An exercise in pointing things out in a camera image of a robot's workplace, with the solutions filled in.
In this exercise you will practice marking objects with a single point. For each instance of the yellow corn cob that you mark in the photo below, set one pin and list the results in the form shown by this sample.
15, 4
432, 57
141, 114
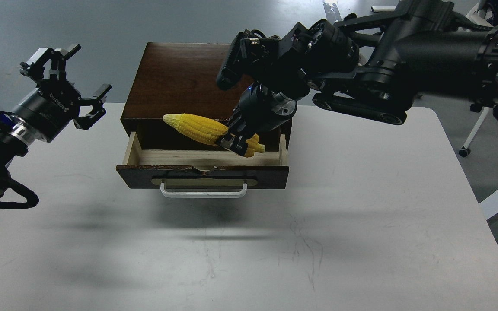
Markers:
198, 128

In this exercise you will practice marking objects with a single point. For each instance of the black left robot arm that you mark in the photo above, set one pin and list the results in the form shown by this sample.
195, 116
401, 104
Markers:
47, 68

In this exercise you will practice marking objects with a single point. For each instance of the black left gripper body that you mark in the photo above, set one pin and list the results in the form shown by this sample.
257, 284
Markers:
48, 110

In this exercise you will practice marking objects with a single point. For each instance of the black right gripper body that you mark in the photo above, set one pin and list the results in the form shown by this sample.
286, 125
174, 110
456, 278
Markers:
260, 110

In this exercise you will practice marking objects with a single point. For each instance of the white desk base foot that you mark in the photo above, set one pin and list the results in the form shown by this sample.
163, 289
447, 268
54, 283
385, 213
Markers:
382, 9

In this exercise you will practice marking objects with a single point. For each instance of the wooden drawer with white handle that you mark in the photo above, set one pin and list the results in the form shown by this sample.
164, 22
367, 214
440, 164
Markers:
201, 170

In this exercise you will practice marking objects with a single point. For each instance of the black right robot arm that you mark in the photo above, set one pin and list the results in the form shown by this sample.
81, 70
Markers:
371, 67

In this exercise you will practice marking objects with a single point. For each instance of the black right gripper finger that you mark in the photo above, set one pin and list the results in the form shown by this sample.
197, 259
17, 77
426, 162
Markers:
230, 142
243, 147

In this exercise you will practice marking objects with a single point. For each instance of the dark wooden drawer cabinet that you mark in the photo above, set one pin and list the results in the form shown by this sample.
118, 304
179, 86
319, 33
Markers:
178, 78

